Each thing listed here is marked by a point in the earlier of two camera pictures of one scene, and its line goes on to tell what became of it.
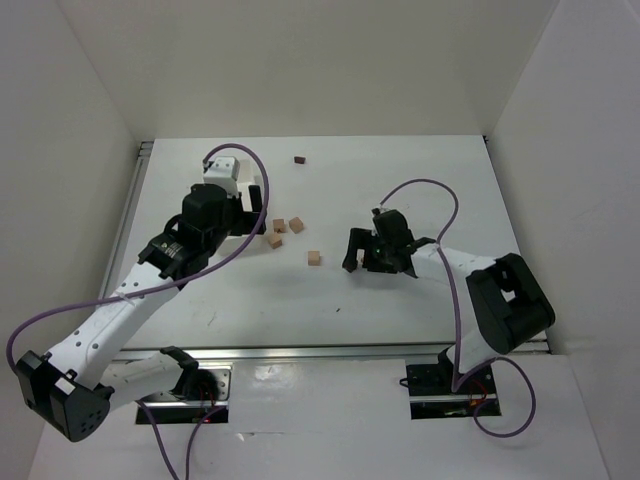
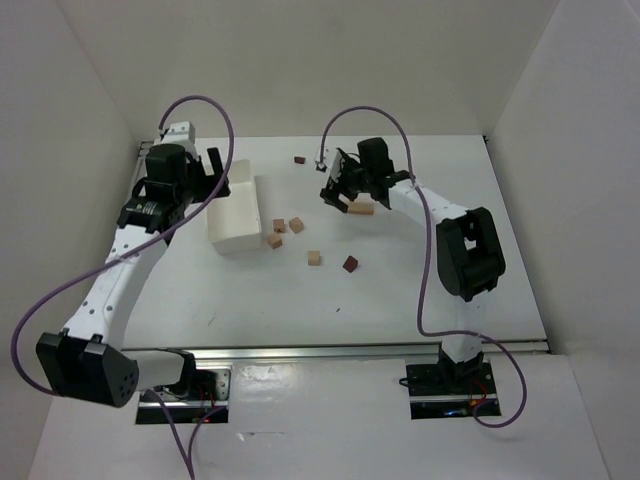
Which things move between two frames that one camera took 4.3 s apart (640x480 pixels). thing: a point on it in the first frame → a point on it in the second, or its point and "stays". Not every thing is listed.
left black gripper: (248, 215) → (208, 180)
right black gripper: (368, 247) → (345, 181)
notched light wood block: (279, 225) stays
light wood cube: (314, 258) stays
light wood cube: (275, 241) stays
